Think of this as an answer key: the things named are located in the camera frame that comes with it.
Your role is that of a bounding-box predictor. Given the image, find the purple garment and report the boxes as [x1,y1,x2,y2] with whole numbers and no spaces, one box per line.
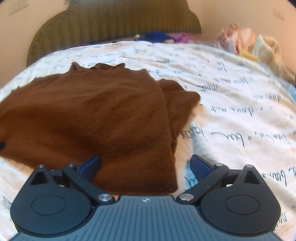
[168,32,197,43]

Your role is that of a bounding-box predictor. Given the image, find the pink clothes pile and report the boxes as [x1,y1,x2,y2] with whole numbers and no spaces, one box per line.
[214,24,257,55]

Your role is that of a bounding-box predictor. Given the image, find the wall light switch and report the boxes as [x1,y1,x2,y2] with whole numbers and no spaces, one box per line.
[273,9,285,21]

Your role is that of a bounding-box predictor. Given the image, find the olive ribbed headboard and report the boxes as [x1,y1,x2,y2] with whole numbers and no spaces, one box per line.
[26,1,202,66]

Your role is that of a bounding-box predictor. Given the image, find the pale yellow quilted cloth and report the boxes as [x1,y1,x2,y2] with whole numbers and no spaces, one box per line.
[240,35,295,84]

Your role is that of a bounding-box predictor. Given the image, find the white script-print bed cover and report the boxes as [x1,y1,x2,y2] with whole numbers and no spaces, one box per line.
[1,41,295,240]

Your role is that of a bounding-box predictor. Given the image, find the white wall sockets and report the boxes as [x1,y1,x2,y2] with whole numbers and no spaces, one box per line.
[9,0,29,15]

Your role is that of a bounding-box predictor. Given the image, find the brown knit sweater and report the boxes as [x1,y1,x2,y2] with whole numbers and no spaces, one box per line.
[1,63,200,195]

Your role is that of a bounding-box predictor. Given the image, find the blue garment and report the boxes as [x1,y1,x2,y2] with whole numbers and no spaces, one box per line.
[138,32,175,43]

